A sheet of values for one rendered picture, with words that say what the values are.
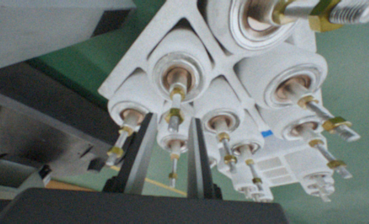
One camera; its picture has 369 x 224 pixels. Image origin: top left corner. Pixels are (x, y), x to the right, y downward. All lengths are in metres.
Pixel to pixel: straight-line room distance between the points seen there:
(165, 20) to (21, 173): 0.62
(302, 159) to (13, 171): 0.93
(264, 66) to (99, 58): 0.48
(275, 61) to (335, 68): 0.46
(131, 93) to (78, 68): 0.39
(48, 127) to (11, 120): 0.09
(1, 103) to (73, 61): 0.20
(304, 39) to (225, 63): 0.13
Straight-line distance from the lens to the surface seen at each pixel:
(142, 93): 0.22
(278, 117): 0.31
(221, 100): 0.21
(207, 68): 0.17
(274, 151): 0.58
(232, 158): 0.19
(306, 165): 0.59
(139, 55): 0.25
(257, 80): 0.22
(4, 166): 0.66
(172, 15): 0.23
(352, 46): 0.65
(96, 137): 0.52
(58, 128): 0.52
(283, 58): 0.22
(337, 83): 0.73
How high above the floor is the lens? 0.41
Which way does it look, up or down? 48 degrees down
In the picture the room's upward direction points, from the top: 178 degrees counter-clockwise
